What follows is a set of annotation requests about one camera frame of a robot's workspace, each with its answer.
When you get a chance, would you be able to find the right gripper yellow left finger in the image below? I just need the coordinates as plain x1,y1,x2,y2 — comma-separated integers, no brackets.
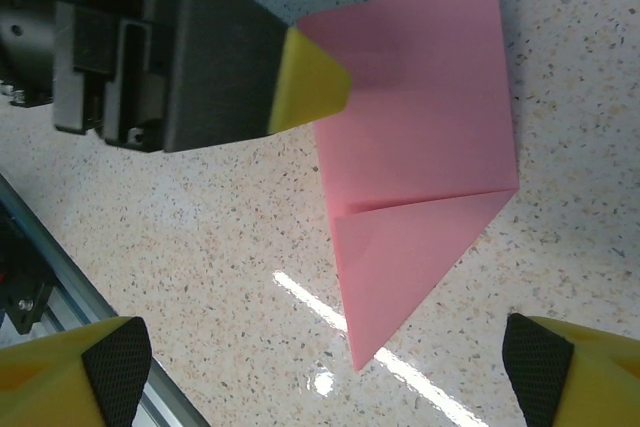
0,315,153,427

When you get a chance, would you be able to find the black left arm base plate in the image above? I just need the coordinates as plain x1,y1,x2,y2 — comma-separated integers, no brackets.
0,206,55,337

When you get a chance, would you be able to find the aluminium mounting beam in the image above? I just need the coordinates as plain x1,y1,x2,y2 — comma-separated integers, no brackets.
0,171,214,427

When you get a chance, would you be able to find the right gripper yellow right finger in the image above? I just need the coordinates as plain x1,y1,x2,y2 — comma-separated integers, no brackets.
501,312,640,427

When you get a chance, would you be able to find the pink paper sheet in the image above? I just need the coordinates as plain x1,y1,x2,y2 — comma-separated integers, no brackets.
294,0,519,373

